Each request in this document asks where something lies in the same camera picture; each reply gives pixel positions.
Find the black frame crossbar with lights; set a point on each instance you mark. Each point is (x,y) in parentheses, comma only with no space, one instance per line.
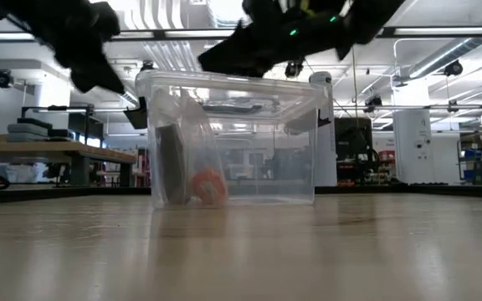
(446,31)

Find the clear plastic box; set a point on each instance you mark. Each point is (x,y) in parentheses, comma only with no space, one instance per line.
(266,167)

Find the brown elastic bandage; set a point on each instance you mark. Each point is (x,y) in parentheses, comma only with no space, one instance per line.
(173,167)

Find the black cabinet machine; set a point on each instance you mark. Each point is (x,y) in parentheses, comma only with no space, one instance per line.
(354,142)

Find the black table edge rail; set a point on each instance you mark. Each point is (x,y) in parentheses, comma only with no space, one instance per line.
(27,195)

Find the black ceiling-hung reel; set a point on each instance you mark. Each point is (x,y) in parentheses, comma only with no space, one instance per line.
(453,68)
(293,69)
(373,102)
(147,65)
(3,78)

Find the orange elastic bandage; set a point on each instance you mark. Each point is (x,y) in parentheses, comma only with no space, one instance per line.
(209,187)

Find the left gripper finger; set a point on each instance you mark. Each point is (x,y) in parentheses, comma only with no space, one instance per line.
(98,79)

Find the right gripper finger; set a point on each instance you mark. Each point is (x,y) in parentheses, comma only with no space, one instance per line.
(232,58)

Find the translucent storage bin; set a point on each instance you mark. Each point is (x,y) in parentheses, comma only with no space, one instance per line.
(19,173)

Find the stack of grey cases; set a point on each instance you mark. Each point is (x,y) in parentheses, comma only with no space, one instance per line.
(27,131)

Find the white tower column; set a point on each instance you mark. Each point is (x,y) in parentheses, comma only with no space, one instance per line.
(328,146)

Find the wooden workbench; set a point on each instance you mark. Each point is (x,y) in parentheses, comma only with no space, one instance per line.
(48,148)

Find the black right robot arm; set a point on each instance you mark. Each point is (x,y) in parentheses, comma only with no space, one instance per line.
(366,21)

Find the white building pillar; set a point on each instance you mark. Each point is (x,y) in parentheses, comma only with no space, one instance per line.
(412,146)

